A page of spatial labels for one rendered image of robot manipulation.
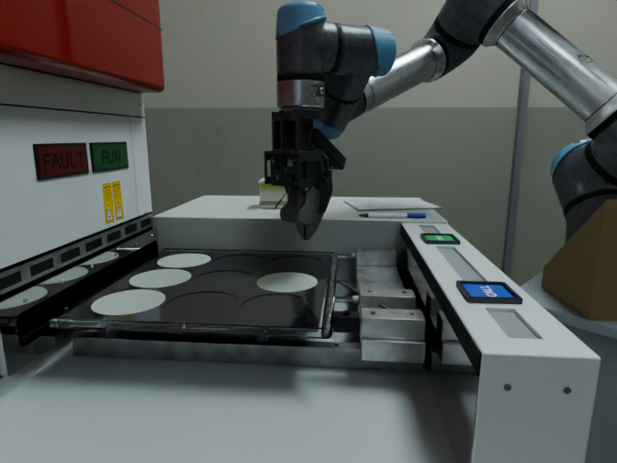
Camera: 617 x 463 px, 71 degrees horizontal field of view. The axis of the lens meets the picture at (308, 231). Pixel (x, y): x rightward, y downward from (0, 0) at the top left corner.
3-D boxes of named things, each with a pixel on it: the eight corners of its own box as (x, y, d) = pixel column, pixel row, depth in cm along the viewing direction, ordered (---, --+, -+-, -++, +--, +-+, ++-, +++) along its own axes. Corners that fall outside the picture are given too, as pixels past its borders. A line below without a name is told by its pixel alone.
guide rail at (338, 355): (73, 355, 63) (71, 336, 63) (82, 349, 65) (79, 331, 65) (422, 372, 59) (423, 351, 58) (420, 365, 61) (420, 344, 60)
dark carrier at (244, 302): (60, 321, 58) (59, 317, 57) (166, 253, 91) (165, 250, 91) (318, 332, 55) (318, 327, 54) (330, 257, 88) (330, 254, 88)
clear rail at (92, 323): (45, 330, 56) (43, 320, 56) (52, 325, 58) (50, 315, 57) (331, 341, 53) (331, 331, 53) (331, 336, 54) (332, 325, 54)
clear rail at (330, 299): (320, 341, 53) (320, 330, 53) (331, 257, 90) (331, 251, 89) (331, 341, 53) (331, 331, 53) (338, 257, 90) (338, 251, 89)
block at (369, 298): (359, 313, 64) (360, 294, 63) (359, 304, 67) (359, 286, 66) (415, 315, 63) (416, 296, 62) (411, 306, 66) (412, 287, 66)
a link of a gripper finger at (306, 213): (288, 244, 71) (288, 188, 69) (309, 238, 76) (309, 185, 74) (304, 247, 69) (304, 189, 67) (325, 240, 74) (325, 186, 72)
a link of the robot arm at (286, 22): (339, 2, 64) (284, -6, 61) (338, 80, 66) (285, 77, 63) (318, 15, 71) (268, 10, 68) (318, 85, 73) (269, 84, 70)
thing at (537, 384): (469, 498, 38) (483, 354, 35) (398, 287, 92) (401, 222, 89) (580, 506, 38) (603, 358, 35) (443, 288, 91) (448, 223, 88)
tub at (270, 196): (258, 208, 103) (258, 180, 102) (263, 204, 111) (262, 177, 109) (290, 208, 103) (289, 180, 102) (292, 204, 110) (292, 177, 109)
